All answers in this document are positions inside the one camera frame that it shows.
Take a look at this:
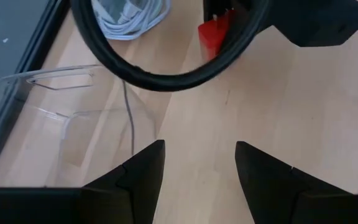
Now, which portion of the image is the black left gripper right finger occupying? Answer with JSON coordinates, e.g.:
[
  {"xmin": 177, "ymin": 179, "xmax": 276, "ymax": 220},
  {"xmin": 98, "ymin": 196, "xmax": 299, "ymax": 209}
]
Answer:
[{"xmin": 234, "ymin": 141, "xmax": 354, "ymax": 224}]

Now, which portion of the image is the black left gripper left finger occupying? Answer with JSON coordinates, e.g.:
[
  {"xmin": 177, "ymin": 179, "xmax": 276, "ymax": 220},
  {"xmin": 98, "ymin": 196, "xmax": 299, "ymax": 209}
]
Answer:
[{"xmin": 82, "ymin": 139, "xmax": 167, "ymax": 224}]

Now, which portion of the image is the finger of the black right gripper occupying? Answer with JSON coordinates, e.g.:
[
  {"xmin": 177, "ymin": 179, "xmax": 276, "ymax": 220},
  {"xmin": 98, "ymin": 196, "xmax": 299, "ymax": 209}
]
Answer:
[
  {"xmin": 267, "ymin": 0, "xmax": 358, "ymax": 48},
  {"xmin": 203, "ymin": 0, "xmax": 239, "ymax": 22}
]

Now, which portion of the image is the red plug charger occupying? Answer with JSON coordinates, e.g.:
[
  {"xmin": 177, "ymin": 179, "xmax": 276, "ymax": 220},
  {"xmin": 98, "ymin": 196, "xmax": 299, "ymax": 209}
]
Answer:
[{"xmin": 197, "ymin": 8, "xmax": 239, "ymax": 62}]

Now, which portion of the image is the clear plastic bin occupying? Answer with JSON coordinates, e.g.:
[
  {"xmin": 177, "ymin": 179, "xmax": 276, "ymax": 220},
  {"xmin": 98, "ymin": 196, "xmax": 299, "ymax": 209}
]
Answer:
[{"xmin": 0, "ymin": 63, "xmax": 158, "ymax": 187}]

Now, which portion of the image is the white coiled cable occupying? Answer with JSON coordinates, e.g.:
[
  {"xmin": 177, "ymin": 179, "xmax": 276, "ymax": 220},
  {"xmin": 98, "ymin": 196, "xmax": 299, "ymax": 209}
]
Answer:
[{"xmin": 90, "ymin": 0, "xmax": 172, "ymax": 41}]

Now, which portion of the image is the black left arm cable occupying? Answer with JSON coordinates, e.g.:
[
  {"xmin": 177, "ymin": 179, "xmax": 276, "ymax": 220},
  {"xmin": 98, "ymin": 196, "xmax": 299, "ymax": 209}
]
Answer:
[{"xmin": 69, "ymin": 0, "xmax": 272, "ymax": 93}]

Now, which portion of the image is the black aluminium table frame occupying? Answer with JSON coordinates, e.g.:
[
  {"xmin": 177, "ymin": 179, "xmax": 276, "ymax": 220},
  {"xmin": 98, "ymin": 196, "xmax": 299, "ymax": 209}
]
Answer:
[{"xmin": 0, "ymin": 0, "xmax": 73, "ymax": 187}]

